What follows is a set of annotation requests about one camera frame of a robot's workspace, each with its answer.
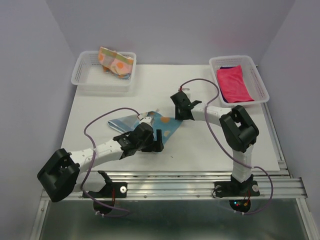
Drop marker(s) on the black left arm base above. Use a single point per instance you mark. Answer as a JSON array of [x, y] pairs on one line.
[[105, 203]]

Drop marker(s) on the orange dotted patterned towel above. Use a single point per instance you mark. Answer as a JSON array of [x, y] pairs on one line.
[[115, 63]]

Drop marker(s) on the white left plastic basket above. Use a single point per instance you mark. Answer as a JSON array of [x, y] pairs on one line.
[[89, 75]]

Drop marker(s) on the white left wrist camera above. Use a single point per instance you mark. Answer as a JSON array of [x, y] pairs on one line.
[[145, 118]]

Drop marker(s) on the pink towel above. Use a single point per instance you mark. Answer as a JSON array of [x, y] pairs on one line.
[[232, 85]]

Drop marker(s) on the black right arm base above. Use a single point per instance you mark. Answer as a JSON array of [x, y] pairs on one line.
[[240, 193]]

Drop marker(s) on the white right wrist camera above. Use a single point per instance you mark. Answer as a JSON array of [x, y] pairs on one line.
[[186, 90]]

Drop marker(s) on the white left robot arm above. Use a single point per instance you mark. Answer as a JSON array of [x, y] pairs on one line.
[[59, 175]]

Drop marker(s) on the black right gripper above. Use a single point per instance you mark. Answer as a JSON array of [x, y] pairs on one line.
[[178, 117]]

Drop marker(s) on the aluminium mounting rail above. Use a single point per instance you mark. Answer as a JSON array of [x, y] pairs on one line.
[[199, 185]]

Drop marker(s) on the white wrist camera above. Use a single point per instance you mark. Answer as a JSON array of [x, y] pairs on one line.
[[186, 90], [145, 118]]

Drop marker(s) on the white right plastic basket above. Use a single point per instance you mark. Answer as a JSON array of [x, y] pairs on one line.
[[251, 77]]

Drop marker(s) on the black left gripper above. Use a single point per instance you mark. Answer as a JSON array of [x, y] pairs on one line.
[[157, 145]]

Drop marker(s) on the light blue patterned towel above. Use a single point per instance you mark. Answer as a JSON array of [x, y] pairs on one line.
[[167, 125]]

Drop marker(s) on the white plastic basket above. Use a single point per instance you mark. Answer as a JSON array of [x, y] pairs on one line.
[[89, 75], [251, 77]]

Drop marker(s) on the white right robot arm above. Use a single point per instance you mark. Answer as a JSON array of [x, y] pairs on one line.
[[239, 129]]

